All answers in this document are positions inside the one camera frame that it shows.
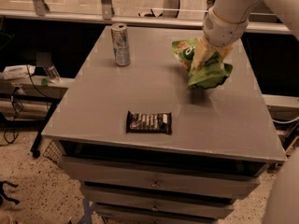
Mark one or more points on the dark chocolate rxbar wrapper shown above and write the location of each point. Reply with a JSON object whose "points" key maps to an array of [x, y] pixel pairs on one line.
{"points": [[149, 123]]}

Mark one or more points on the grey drawer cabinet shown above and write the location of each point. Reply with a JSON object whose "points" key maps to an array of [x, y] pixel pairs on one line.
{"points": [[221, 141]]}

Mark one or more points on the silver energy drink can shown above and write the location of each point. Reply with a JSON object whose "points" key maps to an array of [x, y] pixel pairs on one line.
{"points": [[120, 43]]}

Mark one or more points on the clear plastic bottle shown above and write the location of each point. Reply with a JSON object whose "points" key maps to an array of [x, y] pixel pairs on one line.
{"points": [[52, 74]]}

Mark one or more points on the white tissue pack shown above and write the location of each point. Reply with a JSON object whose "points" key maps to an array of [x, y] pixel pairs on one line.
{"points": [[18, 71]]}

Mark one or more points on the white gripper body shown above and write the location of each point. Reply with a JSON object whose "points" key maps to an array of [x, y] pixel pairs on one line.
{"points": [[221, 30]]}

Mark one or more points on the grey side shelf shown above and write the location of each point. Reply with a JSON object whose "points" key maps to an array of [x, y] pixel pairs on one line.
{"points": [[31, 89]]}

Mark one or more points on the metal window railing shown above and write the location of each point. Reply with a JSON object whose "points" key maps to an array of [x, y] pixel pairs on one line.
{"points": [[186, 14]]}

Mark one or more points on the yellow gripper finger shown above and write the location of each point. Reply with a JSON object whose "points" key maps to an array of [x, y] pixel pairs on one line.
{"points": [[226, 51], [203, 51]]}

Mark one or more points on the green rice chip bag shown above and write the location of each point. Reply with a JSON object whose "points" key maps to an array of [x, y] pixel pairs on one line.
{"points": [[213, 73]]}

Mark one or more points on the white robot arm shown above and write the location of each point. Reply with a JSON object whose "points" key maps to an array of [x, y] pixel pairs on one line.
{"points": [[227, 20]]}

